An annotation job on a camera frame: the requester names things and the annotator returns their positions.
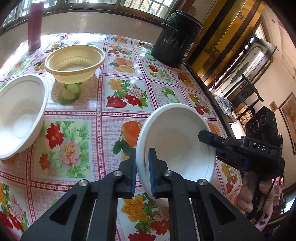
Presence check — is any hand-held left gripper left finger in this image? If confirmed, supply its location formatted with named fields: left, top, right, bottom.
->
left=20, top=148, right=137, bottom=241

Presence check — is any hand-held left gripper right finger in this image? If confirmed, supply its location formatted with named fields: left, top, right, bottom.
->
left=148, top=147, right=271, bottom=241

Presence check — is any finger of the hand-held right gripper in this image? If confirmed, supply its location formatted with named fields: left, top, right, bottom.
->
left=198, top=130, right=243, bottom=149
left=215, top=152, right=249, bottom=171

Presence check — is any small white bowl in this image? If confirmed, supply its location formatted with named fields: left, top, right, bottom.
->
left=136, top=103, right=217, bottom=208

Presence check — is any yellow ribbed plastic bowl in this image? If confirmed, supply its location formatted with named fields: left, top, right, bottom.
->
left=44, top=45, right=106, bottom=84

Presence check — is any large white bowl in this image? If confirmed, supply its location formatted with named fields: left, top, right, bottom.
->
left=0, top=74, right=49, bottom=161

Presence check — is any person's right hand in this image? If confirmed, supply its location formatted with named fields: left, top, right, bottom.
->
left=239, top=173, right=256, bottom=215

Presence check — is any clear plastic bag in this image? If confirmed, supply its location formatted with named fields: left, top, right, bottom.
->
left=211, top=89, right=235, bottom=117

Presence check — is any person's pink clothing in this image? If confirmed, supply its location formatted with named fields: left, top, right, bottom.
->
left=254, top=178, right=284, bottom=233

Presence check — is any dark wooden chair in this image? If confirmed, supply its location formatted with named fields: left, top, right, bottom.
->
left=228, top=74, right=264, bottom=112

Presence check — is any glass cabinet door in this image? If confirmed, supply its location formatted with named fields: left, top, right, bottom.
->
left=217, top=37, right=277, bottom=100

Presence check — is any black kettle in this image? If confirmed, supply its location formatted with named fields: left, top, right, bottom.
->
left=151, top=10, right=203, bottom=68

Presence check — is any barred window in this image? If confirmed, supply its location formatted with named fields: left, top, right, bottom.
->
left=0, top=0, right=183, bottom=28

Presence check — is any purple thermos bottle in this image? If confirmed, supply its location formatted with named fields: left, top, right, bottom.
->
left=28, top=0, right=44, bottom=52

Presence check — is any framed wall picture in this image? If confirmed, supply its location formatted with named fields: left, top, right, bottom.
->
left=278, top=92, right=296, bottom=156

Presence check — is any golden wooden door frame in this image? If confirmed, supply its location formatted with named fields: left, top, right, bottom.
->
left=185, top=0, right=272, bottom=86

